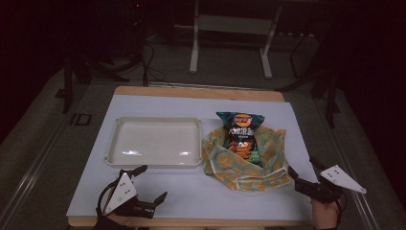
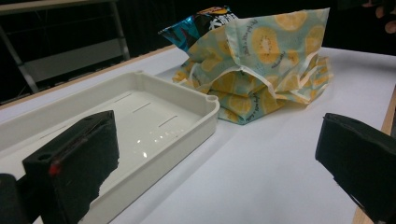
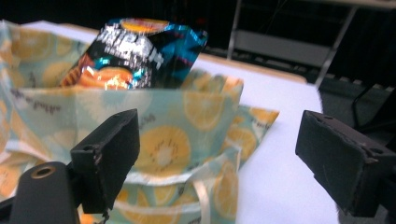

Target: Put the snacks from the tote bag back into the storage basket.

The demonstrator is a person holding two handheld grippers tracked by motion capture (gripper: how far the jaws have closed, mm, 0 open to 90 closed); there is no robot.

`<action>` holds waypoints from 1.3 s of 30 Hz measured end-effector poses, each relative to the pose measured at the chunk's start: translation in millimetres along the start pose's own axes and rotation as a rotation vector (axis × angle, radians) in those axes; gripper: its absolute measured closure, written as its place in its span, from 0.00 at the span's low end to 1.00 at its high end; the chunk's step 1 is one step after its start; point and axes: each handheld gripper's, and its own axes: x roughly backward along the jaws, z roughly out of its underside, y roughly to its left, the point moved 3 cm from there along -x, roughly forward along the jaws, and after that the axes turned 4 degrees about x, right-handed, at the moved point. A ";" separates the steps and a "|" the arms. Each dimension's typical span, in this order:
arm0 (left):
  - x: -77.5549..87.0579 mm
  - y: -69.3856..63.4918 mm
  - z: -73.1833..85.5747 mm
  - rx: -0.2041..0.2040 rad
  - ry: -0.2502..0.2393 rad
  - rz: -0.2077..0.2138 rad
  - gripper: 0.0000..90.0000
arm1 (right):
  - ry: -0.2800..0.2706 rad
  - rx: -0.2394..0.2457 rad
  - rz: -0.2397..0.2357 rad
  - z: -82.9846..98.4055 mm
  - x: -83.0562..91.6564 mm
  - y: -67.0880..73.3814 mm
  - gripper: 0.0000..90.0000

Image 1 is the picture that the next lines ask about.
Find person's right hand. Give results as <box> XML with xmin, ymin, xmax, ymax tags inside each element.
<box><xmin>311</xmin><ymin>198</ymin><xmax>342</xmax><ymax>230</ymax></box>

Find dark potato chip bag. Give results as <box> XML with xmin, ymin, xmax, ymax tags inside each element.
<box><xmin>215</xmin><ymin>111</ymin><xmax>266</xmax><ymax>168</ymax></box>

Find white table mat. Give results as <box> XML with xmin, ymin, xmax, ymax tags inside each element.
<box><xmin>65</xmin><ymin>93</ymin><xmax>316</xmax><ymax>222</ymax></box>

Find person's left hand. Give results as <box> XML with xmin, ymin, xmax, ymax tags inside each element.
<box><xmin>93</xmin><ymin>213</ymin><xmax>139</xmax><ymax>230</ymax></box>

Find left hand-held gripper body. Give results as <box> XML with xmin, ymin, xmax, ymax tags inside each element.
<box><xmin>104</xmin><ymin>170</ymin><xmax>158</xmax><ymax>220</ymax></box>

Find white metal stand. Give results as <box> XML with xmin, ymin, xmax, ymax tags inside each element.
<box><xmin>189</xmin><ymin>0</ymin><xmax>283</xmax><ymax>80</ymax></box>

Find orange patterned cloth bag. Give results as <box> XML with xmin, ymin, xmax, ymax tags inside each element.
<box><xmin>201</xmin><ymin>126</ymin><xmax>293</xmax><ymax>193</ymax></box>

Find black metal stand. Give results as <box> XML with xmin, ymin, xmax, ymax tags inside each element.
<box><xmin>61</xmin><ymin>52</ymin><xmax>131</xmax><ymax>115</ymax></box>
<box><xmin>277</xmin><ymin>33</ymin><xmax>342</xmax><ymax>129</ymax></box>

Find black floor cables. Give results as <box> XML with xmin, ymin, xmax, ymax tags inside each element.
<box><xmin>139</xmin><ymin>39</ymin><xmax>175</xmax><ymax>88</ymax></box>

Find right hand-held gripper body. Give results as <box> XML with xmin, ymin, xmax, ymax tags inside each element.
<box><xmin>294</xmin><ymin>164</ymin><xmax>368</xmax><ymax>205</ymax></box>

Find white plastic tray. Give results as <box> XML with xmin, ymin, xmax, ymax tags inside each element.
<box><xmin>104</xmin><ymin>116</ymin><xmax>203</xmax><ymax>170</ymax></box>

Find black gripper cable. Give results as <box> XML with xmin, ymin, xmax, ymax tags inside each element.
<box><xmin>96</xmin><ymin>177</ymin><xmax>124</xmax><ymax>219</ymax></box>

